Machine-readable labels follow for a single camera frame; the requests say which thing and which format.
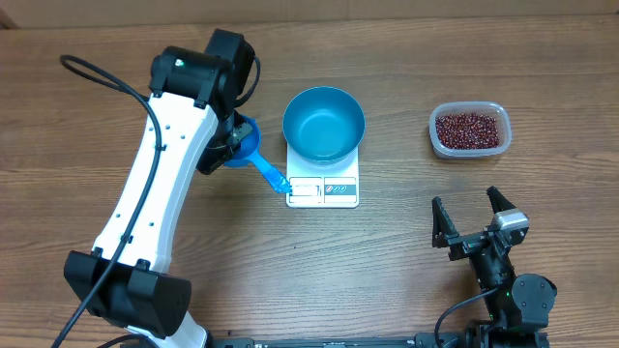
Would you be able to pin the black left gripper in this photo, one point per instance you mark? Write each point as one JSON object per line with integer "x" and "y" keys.
{"x": 211, "y": 162}

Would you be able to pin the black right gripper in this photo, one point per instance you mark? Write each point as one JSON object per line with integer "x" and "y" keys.
{"x": 464, "y": 245}

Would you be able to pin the blue plastic measuring scoop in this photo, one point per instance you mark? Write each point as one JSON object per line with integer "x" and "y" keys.
{"x": 249, "y": 153}

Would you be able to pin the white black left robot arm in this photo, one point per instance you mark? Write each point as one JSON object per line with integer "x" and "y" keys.
{"x": 193, "y": 125}

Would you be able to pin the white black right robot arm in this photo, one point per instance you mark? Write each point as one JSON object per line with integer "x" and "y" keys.
{"x": 518, "y": 306}

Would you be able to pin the teal blue bowl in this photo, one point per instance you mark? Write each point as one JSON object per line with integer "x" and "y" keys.
{"x": 323, "y": 124}

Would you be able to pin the white digital kitchen scale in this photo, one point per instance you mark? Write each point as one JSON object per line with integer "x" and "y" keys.
{"x": 334, "y": 185}

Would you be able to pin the red adzuki beans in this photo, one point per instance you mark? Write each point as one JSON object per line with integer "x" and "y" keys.
{"x": 467, "y": 131}

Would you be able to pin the clear plastic bean container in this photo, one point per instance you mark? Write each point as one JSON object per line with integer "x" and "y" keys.
{"x": 482, "y": 107}

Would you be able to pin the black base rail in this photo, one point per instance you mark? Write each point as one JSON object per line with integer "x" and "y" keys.
{"x": 420, "y": 340}

